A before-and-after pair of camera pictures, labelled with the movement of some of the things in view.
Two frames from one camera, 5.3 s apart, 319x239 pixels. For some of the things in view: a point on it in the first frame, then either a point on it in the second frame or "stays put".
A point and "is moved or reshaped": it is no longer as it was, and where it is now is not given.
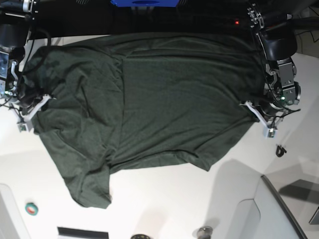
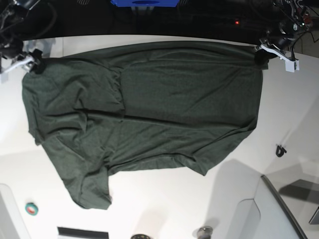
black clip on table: [280, 151] stays put
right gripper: [268, 114] → [282, 51]
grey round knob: [205, 232] stays put
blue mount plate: [146, 3] stays put
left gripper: [29, 106] → [13, 58]
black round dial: [140, 236] stays put
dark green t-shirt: [119, 100] is moved or reshaped
